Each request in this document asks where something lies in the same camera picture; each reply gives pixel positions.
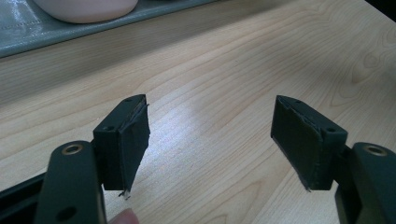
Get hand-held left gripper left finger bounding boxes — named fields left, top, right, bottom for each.
left=92, top=93, right=151, bottom=200

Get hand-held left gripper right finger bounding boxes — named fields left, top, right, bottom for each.
left=270, top=94, right=349, bottom=193

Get pink slipper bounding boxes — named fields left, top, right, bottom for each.
left=32, top=0, right=140, bottom=25

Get metal shoe rack grey shelves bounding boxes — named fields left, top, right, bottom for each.
left=0, top=0, right=219, bottom=60

